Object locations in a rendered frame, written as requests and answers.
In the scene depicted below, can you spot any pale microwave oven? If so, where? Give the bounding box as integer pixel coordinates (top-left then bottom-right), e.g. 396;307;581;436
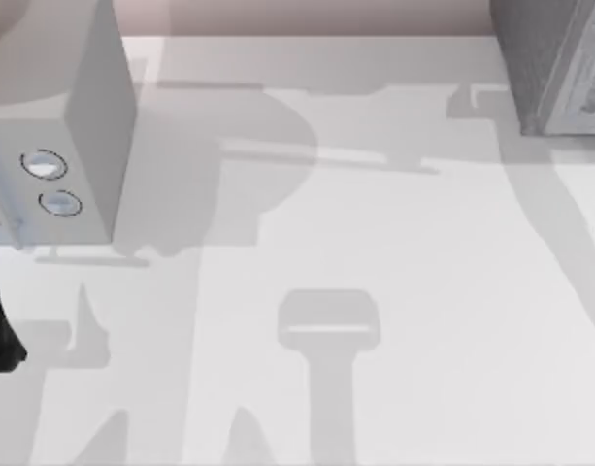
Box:
0;0;139;250

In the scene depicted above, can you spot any small microwave knob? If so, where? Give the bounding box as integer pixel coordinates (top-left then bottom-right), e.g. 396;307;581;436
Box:
37;188;83;218

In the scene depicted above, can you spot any large microwave knob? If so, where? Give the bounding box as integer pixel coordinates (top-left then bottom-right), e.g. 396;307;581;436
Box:
19;149;69;182

